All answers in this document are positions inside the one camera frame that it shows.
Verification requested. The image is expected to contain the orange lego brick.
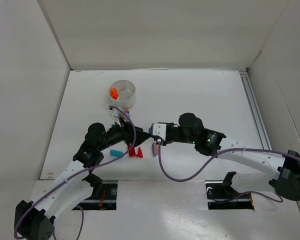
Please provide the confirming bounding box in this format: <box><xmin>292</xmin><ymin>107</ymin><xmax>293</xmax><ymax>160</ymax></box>
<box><xmin>109</xmin><ymin>87</ymin><xmax>119</xmax><ymax>100</ymax></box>

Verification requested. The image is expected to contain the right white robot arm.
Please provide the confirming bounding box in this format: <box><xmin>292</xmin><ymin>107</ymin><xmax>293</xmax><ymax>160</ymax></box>
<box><xmin>162</xmin><ymin>112</ymin><xmax>300</xmax><ymax>202</ymax></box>

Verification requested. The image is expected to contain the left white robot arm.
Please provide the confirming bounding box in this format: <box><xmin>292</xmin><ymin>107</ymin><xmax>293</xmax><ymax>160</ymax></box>
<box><xmin>13</xmin><ymin>121</ymin><xmax>152</xmax><ymax>240</ymax></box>

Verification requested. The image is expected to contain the red sloped lego piece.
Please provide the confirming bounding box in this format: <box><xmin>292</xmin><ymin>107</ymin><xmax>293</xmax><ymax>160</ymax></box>
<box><xmin>135</xmin><ymin>147</ymin><xmax>144</xmax><ymax>158</ymax></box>

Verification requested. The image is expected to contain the red rectangular lego brick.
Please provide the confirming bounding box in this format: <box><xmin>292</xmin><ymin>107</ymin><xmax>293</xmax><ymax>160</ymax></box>
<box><xmin>128</xmin><ymin>146</ymin><xmax>137</xmax><ymax>158</ymax></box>

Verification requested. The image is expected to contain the long teal lego brick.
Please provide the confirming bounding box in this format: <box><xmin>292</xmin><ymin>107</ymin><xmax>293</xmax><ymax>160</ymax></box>
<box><xmin>109</xmin><ymin>149</ymin><xmax>124</xmax><ymax>158</ymax></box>

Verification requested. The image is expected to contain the purple oval lego plate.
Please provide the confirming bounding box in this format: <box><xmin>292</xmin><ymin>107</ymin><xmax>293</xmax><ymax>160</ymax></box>
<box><xmin>151</xmin><ymin>142</ymin><xmax>159</xmax><ymax>157</ymax></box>

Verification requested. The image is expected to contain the purple brown lego assembly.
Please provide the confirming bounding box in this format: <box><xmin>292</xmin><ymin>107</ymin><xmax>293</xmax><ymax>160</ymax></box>
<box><xmin>122</xmin><ymin>108</ymin><xmax>130</xmax><ymax>122</ymax></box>

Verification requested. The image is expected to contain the white round divided container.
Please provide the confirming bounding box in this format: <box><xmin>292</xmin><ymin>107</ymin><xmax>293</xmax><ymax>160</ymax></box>
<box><xmin>108</xmin><ymin>79</ymin><xmax>137</xmax><ymax>109</ymax></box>

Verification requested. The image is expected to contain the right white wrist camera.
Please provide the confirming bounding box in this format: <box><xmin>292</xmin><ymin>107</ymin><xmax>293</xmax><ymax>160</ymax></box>
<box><xmin>150</xmin><ymin>123</ymin><xmax>168</xmax><ymax>141</ymax></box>

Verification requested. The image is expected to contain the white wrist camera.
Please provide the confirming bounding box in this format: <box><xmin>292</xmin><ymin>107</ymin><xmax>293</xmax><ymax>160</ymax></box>
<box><xmin>108</xmin><ymin>105</ymin><xmax>125</xmax><ymax>126</ymax></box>
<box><xmin>150</xmin><ymin>123</ymin><xmax>168</xmax><ymax>141</ymax></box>

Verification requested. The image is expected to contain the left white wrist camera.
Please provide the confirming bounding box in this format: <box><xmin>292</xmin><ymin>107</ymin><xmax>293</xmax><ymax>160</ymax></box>
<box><xmin>108</xmin><ymin>105</ymin><xmax>125</xmax><ymax>126</ymax></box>

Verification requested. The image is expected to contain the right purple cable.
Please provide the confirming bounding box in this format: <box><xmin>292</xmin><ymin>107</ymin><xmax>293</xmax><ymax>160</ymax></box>
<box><xmin>157</xmin><ymin>138</ymin><xmax>300</xmax><ymax>203</ymax></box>

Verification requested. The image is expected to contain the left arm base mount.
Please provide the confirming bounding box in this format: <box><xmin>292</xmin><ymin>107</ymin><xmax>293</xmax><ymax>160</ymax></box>
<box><xmin>78</xmin><ymin>181</ymin><xmax>118</xmax><ymax>211</ymax></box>

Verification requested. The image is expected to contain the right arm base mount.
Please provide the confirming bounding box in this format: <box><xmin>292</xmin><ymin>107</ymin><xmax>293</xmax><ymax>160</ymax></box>
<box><xmin>205</xmin><ymin>171</ymin><xmax>254</xmax><ymax>210</ymax></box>

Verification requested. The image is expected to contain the aluminium rail right side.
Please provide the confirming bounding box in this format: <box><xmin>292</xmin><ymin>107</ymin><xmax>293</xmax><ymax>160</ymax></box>
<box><xmin>239</xmin><ymin>70</ymin><xmax>272</xmax><ymax>150</ymax></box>

